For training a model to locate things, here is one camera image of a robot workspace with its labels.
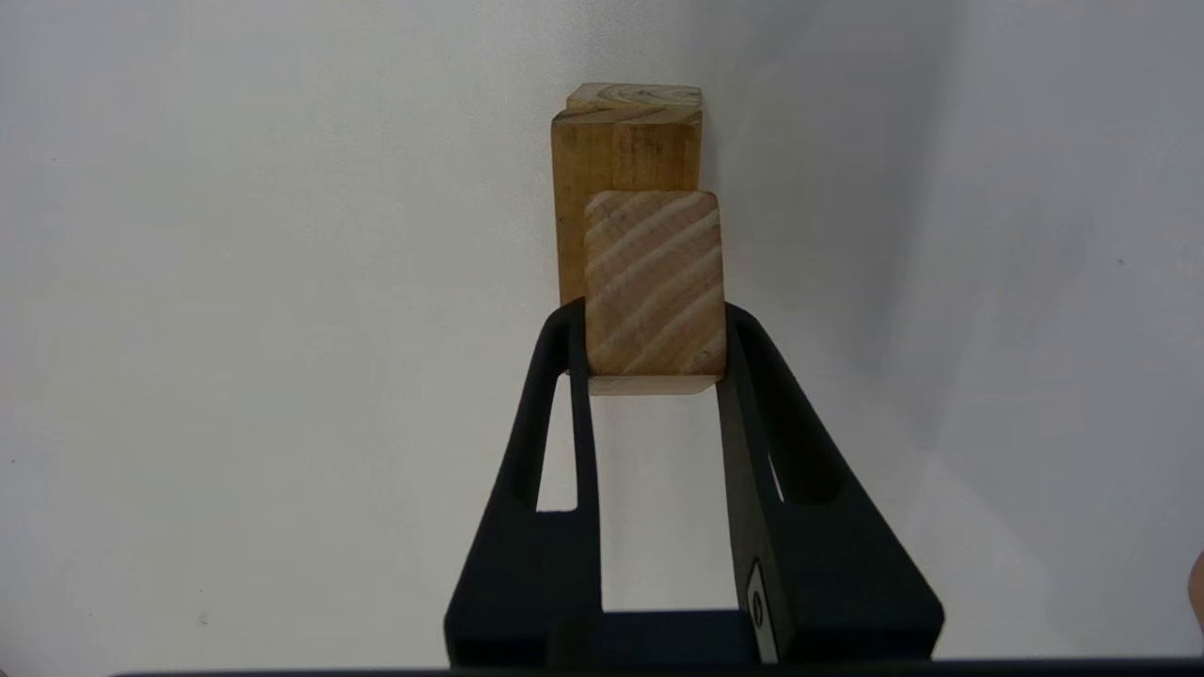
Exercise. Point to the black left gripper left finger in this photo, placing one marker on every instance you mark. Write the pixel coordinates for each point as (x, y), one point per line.
(517, 574)

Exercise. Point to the triangular wooden block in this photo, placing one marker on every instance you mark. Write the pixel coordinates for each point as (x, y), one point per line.
(654, 282)

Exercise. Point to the rectangular wooden block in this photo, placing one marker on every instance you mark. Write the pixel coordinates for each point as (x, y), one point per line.
(574, 188)

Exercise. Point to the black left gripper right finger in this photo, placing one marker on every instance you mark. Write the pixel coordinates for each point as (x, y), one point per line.
(847, 583)

